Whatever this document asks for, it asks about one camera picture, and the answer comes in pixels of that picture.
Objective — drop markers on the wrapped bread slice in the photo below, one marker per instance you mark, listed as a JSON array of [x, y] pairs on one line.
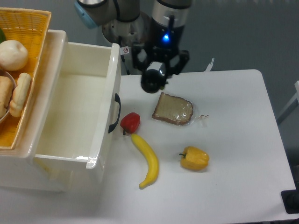
[[176, 110]]

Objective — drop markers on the black device at edge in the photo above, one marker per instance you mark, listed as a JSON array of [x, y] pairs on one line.
[[291, 201]]

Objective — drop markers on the yellow wicker basket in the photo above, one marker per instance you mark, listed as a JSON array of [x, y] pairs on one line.
[[22, 37]]

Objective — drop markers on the green vegetable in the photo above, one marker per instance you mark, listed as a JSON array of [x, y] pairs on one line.
[[2, 36]]

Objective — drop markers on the open white upper drawer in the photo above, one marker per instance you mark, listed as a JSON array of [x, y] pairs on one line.
[[75, 135]]

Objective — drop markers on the yellow bell pepper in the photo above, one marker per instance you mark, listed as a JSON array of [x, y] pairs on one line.
[[193, 158]]

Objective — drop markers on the white frame at right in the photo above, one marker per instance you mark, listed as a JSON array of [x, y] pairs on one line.
[[290, 106]]

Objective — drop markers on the black drawer handle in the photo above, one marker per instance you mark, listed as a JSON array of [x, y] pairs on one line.
[[117, 113]]

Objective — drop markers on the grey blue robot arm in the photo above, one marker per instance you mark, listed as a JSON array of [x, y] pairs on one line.
[[170, 13]]

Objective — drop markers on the white metal bracket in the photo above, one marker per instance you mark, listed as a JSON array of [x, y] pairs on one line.
[[210, 65]]

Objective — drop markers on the red bell pepper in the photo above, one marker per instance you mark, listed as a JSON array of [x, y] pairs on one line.
[[130, 123]]

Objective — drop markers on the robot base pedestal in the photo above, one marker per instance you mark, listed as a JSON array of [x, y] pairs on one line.
[[125, 34]]

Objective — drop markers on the yellow banana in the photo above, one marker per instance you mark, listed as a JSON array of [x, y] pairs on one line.
[[150, 156]]

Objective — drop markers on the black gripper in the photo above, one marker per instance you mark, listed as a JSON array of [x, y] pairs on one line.
[[162, 46]]

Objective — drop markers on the pale ridged bread roll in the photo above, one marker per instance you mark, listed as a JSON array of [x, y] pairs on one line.
[[19, 95]]

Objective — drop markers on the white round bun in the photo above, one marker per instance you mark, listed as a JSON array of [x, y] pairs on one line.
[[13, 55]]

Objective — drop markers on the brown bread piece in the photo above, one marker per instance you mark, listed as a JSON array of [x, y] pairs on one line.
[[6, 88]]

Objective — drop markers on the dark purple mangosteen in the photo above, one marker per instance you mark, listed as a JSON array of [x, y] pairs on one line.
[[153, 80]]

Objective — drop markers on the white drawer cabinet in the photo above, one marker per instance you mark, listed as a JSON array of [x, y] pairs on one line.
[[19, 167]]

